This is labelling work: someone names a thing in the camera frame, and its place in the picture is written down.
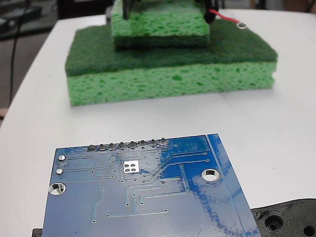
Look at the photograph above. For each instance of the blue circuit board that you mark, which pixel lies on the blue circuit board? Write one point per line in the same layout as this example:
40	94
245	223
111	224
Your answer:
148	209

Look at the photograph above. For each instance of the small green sponge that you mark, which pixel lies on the small green sponge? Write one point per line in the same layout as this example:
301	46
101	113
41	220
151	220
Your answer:
160	24

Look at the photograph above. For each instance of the large green sponge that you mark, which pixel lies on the large green sponge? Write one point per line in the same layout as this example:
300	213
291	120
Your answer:
172	79

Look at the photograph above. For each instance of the black plastic mount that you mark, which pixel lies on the black plastic mount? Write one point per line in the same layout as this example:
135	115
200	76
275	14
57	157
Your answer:
284	214

